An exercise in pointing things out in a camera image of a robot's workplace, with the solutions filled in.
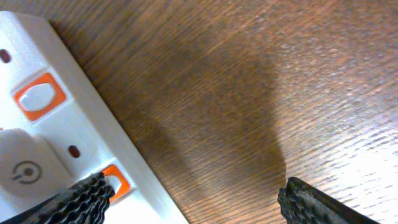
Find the white USB charger adapter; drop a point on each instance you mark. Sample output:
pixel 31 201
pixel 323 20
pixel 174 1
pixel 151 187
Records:
pixel 29 166

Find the white power strip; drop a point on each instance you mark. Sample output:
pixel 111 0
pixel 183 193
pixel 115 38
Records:
pixel 44 92

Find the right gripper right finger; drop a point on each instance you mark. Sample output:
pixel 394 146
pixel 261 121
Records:
pixel 302 203

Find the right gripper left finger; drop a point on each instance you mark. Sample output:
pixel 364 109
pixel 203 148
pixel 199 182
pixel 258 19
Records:
pixel 83 203

